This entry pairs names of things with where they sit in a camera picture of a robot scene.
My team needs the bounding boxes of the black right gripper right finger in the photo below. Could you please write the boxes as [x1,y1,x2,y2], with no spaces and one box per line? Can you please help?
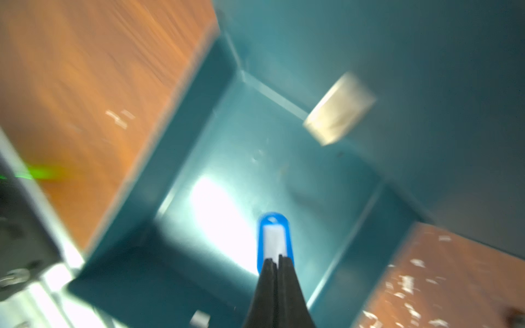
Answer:
[278,256,315,328]

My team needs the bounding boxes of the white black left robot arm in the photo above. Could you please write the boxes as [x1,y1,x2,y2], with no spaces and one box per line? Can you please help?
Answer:
[1,162,62,301]

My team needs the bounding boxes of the teal drawer cabinet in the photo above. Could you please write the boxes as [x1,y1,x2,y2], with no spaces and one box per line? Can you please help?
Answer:
[213,1,524,257]

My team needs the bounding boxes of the teal bottom drawer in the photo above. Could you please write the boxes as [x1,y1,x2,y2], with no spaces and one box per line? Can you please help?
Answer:
[68,34,418,327]

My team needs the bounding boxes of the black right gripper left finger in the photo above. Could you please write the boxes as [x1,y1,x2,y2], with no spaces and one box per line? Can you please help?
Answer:
[243,259,278,328]

